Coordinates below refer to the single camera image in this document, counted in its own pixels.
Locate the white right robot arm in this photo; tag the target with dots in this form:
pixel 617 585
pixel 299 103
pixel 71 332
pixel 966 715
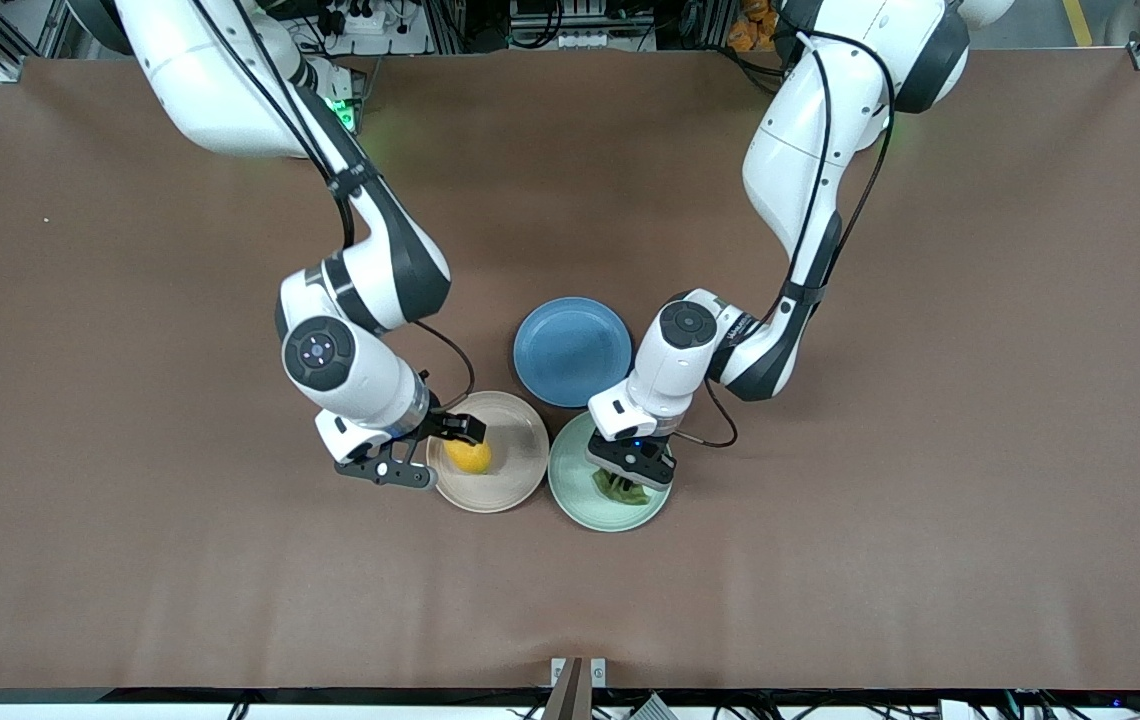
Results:
pixel 230 90

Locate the brown table cover sheet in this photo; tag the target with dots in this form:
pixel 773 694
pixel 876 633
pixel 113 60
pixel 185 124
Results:
pixel 230 600

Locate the bag of orange snacks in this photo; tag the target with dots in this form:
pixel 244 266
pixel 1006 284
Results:
pixel 752 25

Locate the blue plate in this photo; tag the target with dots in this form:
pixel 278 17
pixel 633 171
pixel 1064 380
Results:
pixel 572 352

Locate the pale green plate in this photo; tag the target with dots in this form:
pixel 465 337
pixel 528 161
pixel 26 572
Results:
pixel 580 500

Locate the white power strip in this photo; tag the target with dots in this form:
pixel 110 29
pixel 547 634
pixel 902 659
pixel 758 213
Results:
pixel 360 22

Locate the green lettuce leaf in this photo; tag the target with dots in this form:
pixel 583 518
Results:
pixel 602 487

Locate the grey metal bracket post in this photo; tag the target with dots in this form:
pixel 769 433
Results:
pixel 570 690

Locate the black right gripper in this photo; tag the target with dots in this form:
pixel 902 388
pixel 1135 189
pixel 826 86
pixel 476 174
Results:
pixel 449 425

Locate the beige plate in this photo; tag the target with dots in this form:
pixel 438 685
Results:
pixel 520 465

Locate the grey ribbed adapter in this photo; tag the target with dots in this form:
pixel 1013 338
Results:
pixel 648 708

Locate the yellow lemon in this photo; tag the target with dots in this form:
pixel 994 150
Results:
pixel 470 458

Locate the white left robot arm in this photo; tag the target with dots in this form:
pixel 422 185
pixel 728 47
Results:
pixel 800 150

